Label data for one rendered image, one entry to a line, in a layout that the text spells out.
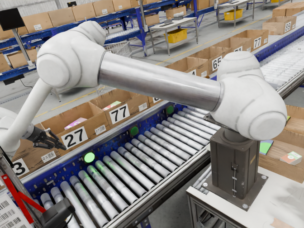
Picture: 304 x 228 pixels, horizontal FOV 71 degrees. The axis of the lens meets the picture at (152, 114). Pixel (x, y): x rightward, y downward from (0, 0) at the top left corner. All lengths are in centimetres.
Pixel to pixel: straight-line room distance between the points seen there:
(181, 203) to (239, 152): 125
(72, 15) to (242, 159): 569
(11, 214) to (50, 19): 543
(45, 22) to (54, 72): 543
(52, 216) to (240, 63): 88
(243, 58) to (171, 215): 159
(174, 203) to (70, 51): 180
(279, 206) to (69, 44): 113
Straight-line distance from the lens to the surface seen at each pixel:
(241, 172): 110
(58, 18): 613
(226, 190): 126
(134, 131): 169
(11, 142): 103
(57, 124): 181
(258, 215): 121
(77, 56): 63
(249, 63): 86
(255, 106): 67
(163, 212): 214
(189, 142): 159
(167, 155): 151
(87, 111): 186
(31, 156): 154
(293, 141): 159
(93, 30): 79
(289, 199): 130
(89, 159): 159
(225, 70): 86
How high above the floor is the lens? 174
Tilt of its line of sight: 30 degrees down
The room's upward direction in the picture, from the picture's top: 12 degrees counter-clockwise
